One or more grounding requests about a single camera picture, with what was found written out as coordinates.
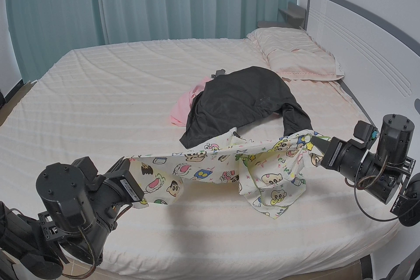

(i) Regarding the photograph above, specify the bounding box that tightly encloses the bed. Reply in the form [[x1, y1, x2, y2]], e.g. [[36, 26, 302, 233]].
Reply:
[[0, 0, 420, 277]]

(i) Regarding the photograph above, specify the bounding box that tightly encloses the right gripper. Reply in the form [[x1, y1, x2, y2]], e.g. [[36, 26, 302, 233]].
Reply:
[[320, 137, 378, 189]]

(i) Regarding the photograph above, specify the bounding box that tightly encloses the black garment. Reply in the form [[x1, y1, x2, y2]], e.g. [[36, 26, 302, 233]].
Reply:
[[179, 66, 313, 149]]

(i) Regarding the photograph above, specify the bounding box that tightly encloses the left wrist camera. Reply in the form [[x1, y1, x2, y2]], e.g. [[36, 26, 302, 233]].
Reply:
[[70, 157, 99, 189]]

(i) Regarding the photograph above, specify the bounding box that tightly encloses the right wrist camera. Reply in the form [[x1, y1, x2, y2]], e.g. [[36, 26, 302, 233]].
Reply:
[[354, 121, 378, 149]]

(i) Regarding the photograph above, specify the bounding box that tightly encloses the pink garment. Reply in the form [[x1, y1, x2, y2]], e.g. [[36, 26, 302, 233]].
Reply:
[[170, 77, 210, 126]]

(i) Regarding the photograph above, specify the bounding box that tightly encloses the black cable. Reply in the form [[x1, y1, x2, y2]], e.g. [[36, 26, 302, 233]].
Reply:
[[354, 186, 399, 223]]

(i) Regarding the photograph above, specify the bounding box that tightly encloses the pale pink pillow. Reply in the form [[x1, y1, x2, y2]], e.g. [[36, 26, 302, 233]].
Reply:
[[247, 27, 346, 82]]

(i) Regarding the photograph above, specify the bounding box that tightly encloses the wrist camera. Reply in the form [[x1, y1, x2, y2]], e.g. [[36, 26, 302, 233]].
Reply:
[[354, 121, 378, 149], [70, 157, 99, 189]]

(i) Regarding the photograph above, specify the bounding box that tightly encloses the grey bedside table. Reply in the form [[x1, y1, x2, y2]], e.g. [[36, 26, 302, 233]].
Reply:
[[257, 2, 307, 30]]

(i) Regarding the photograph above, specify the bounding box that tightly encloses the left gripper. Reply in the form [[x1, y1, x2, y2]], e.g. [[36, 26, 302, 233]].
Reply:
[[88, 159, 145, 231]]

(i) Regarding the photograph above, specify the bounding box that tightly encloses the white printed pyjama top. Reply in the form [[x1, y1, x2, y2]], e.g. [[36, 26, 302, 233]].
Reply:
[[126, 129, 329, 220]]

